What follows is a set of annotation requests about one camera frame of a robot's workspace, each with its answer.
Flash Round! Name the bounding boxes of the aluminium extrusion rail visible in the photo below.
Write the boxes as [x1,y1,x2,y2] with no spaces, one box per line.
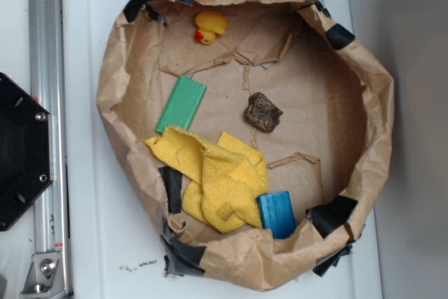
[29,0,74,298]

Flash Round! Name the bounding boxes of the blue rectangular block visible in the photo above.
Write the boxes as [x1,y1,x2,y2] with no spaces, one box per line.
[258,191,296,239]

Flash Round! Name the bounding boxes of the yellow microfiber cloth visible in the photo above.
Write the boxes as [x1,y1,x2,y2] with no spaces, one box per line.
[145,126,269,234]

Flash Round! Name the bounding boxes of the green rectangular block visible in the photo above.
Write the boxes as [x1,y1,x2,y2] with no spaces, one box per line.
[155,76,207,133]

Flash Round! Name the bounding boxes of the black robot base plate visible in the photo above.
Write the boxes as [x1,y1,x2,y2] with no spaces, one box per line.
[0,73,52,232]

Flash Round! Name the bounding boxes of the brown rough rock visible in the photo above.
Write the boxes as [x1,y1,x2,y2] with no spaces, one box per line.
[244,92,283,133]

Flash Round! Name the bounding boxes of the yellow rubber duck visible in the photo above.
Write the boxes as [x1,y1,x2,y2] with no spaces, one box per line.
[195,11,228,45]

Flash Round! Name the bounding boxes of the metal corner bracket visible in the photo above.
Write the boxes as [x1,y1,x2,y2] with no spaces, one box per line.
[20,251,65,298]

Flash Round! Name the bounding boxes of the brown paper bag bin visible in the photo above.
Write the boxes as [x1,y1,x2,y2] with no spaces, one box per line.
[97,0,394,291]

